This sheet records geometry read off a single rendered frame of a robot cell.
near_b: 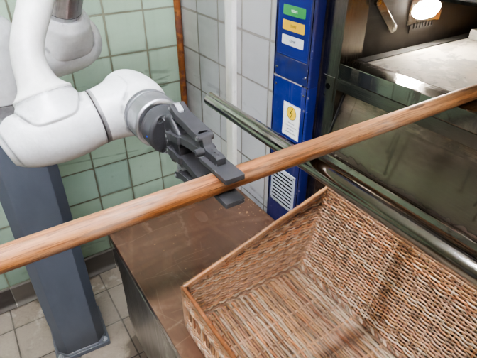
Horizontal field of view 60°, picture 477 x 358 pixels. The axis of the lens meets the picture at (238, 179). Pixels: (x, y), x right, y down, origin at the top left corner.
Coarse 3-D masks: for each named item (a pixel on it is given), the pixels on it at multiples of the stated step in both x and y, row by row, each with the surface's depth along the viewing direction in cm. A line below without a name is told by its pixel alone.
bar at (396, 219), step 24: (216, 96) 86; (240, 120) 78; (288, 144) 69; (312, 168) 64; (336, 192) 61; (360, 192) 57; (384, 216) 54; (408, 216) 53; (408, 240) 52; (432, 240) 49; (456, 264) 47
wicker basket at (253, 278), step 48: (288, 240) 117; (336, 240) 114; (384, 240) 102; (192, 288) 103; (240, 288) 115; (288, 288) 119; (336, 288) 116; (384, 288) 103; (192, 336) 106; (240, 336) 106; (288, 336) 106; (336, 336) 106; (384, 336) 104; (432, 336) 94
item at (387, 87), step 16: (352, 64) 102; (368, 64) 102; (352, 80) 101; (368, 80) 97; (384, 80) 93; (400, 80) 93; (416, 80) 93; (384, 96) 95; (400, 96) 91; (416, 96) 88; (432, 96) 85; (448, 112) 83; (464, 112) 80; (464, 128) 81
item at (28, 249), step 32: (448, 96) 77; (352, 128) 66; (384, 128) 69; (256, 160) 58; (288, 160) 60; (160, 192) 52; (192, 192) 53; (64, 224) 47; (96, 224) 47; (128, 224) 49; (0, 256) 43; (32, 256) 44
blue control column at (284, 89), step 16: (320, 0) 100; (320, 16) 102; (320, 32) 104; (320, 48) 107; (288, 64) 115; (304, 64) 110; (304, 80) 112; (272, 96) 126; (288, 96) 119; (304, 112) 116; (272, 128) 131; (304, 128) 118; (304, 176) 127; (304, 192) 131; (272, 208) 146
